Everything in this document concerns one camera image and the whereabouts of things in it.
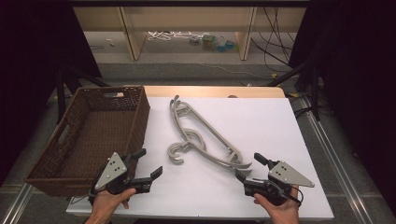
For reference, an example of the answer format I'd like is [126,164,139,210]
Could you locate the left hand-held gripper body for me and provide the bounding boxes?
[92,151,154,197]

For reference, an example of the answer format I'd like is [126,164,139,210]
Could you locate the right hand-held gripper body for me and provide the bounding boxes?
[243,160,316,207]

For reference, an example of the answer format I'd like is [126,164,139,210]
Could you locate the brown wicker basket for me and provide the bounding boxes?
[23,85,151,198]

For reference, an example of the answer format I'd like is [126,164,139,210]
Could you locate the grey plastic clothes hanger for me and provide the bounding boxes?
[169,94,246,171]
[166,98,253,174]
[167,96,253,172]

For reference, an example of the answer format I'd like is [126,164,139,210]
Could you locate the person's left hand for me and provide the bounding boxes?
[89,188,138,221]

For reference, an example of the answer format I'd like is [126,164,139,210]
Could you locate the person's right hand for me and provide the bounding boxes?
[252,186,301,219]

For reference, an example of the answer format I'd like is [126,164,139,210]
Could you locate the white table cover sheet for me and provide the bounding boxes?
[65,96,334,220]

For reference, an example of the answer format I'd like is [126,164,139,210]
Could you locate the light wooden shelf unit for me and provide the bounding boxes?
[73,6,307,62]

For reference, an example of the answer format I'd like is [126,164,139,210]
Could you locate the blue plastic toy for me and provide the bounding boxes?
[217,36,239,53]

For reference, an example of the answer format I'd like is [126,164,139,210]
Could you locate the green and orange toy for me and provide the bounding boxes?
[201,34,218,51]

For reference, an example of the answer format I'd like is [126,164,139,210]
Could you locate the black curtain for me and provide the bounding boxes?
[0,0,102,188]
[289,0,396,208]

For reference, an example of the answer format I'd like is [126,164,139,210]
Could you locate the left hand-held gripper cable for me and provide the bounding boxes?
[69,161,110,206]

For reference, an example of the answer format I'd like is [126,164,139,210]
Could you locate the hand-held gripper cable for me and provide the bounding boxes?
[69,161,110,206]
[270,182,304,208]

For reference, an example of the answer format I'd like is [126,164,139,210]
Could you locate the right hand-held gripper cable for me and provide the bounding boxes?
[270,182,304,208]

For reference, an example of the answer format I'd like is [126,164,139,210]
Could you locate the metal floor rail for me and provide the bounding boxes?
[298,96,376,224]
[0,182,35,224]

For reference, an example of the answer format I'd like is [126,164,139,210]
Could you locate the black floor cables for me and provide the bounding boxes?
[288,92,314,119]

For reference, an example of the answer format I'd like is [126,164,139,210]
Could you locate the coiled white cable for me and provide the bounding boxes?
[147,30,204,41]

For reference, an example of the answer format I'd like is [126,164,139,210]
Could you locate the bundle of black cables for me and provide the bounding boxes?
[250,7,297,73]

